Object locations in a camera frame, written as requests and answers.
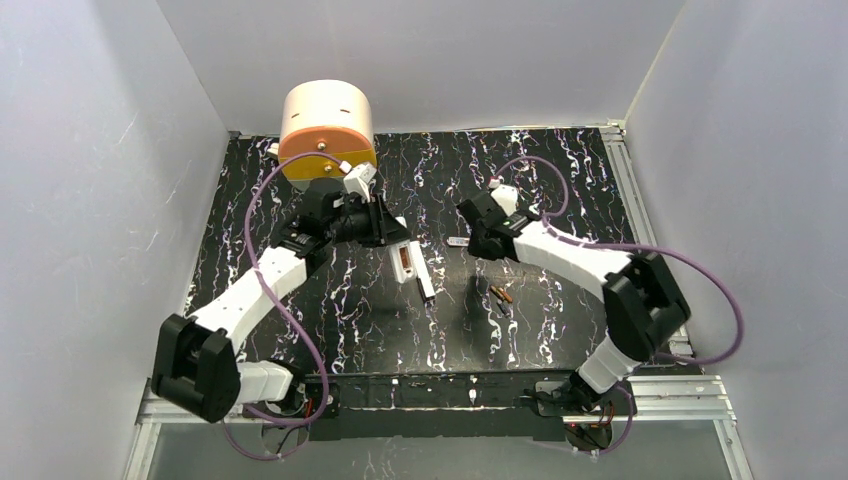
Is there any cylindrical drawer box orange front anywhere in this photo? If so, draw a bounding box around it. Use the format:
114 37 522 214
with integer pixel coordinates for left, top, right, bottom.
277 79 377 191

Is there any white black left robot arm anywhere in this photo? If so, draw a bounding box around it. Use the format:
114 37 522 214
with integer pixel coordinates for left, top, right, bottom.
151 179 412 423

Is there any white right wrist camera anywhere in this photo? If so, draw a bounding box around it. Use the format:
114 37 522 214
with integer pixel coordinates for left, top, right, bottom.
488 176 519 216

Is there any long white rectangular block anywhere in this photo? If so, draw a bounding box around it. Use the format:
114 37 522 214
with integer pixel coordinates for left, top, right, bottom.
410 241 436 302

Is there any dark grey battery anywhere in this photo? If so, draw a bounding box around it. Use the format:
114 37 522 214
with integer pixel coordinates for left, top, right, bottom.
497 301 511 318

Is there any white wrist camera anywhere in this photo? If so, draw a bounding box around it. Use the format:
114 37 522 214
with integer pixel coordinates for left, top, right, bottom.
342 162 377 203
488 176 519 216

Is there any white remote control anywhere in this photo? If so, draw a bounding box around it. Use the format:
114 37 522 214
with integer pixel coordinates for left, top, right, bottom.
388 240 417 284

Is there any orange green battery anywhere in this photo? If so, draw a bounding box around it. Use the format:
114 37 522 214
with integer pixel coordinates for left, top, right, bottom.
489 285 506 303

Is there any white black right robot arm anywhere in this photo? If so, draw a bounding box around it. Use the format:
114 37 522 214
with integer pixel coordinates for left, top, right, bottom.
457 191 691 412

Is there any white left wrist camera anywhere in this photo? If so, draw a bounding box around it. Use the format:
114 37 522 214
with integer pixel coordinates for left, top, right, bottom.
342 162 377 203

